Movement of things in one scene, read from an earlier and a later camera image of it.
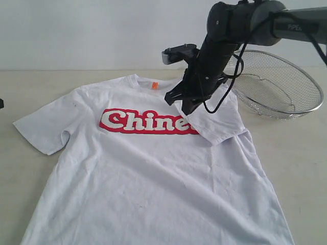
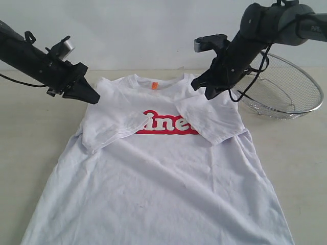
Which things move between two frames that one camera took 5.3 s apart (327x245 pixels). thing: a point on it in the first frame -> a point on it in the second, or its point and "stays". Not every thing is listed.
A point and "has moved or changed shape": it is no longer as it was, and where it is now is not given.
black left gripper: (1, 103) -> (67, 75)
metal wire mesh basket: (273, 86) stays
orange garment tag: (155, 85) stays
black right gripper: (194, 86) -> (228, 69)
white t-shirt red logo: (125, 166) has moved or changed shape
